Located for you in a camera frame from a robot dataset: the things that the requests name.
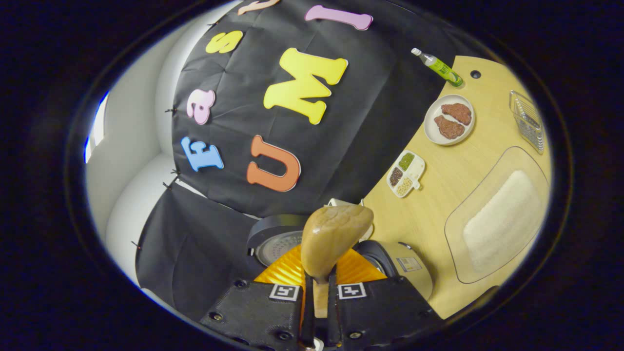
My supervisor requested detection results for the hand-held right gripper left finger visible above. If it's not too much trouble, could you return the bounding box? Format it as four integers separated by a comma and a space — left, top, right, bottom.
199, 244, 315, 351

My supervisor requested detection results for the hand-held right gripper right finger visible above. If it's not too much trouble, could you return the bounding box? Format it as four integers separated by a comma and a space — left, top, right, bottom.
327, 247, 444, 351

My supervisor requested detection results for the wooden spoon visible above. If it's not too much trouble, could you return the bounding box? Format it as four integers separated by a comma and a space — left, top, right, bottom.
301, 205, 374, 317

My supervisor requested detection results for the grey rice cooker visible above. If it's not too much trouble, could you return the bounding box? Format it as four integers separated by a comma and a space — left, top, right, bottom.
246, 214, 433, 300

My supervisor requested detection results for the wire chopstick holder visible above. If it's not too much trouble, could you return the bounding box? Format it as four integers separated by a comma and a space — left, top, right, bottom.
509, 90, 545, 155

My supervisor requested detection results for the white toaster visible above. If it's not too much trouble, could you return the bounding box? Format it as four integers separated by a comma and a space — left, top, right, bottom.
326, 197, 375, 242

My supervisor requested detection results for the clear plastic tray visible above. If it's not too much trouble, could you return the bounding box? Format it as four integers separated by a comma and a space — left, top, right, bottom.
444, 146, 551, 285

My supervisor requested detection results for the white divided bean dish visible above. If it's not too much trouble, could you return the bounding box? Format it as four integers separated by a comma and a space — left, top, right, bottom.
387, 150, 426, 198

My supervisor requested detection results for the white round plate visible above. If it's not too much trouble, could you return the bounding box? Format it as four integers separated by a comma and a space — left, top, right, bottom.
424, 94, 476, 146

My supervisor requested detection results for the brown meat piece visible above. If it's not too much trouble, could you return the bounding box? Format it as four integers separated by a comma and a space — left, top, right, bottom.
434, 115, 465, 140
441, 103, 472, 126

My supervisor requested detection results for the green drink bottle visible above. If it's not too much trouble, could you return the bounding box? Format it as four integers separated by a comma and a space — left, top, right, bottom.
411, 47, 464, 88

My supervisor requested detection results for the large ceiling light panel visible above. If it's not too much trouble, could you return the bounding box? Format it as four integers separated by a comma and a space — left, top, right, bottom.
84, 90, 110, 164

